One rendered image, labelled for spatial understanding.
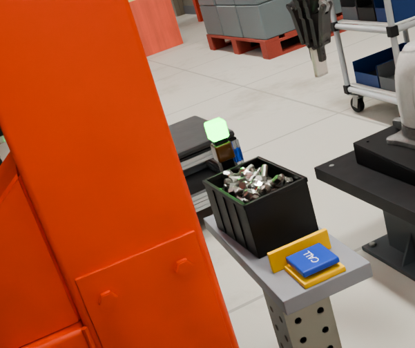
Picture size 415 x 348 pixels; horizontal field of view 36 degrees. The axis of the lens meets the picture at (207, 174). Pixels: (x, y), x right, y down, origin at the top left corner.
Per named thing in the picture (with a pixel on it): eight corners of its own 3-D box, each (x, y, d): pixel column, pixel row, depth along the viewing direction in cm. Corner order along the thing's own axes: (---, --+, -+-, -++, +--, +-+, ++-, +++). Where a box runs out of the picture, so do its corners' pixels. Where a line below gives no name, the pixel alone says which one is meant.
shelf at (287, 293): (206, 229, 144) (202, 217, 143) (272, 201, 148) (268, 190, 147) (286, 316, 105) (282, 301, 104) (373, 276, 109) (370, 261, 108)
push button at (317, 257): (287, 267, 112) (284, 256, 111) (322, 252, 114) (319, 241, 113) (305, 284, 106) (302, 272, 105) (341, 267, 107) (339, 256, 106)
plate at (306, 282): (284, 271, 113) (283, 266, 112) (323, 253, 114) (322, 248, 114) (305, 289, 105) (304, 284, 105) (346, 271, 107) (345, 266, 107)
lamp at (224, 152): (213, 159, 141) (208, 143, 139) (230, 153, 142) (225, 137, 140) (219, 163, 137) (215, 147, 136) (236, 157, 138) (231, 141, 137)
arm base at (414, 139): (416, 116, 188) (414, 98, 185) (483, 128, 170) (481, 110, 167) (373, 140, 180) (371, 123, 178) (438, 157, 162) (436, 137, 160)
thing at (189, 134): (145, 214, 273) (120, 142, 262) (218, 182, 284) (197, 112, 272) (179, 247, 235) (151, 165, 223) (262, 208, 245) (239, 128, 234)
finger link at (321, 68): (321, 43, 142) (323, 43, 142) (326, 72, 145) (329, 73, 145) (311, 48, 141) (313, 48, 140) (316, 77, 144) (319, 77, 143)
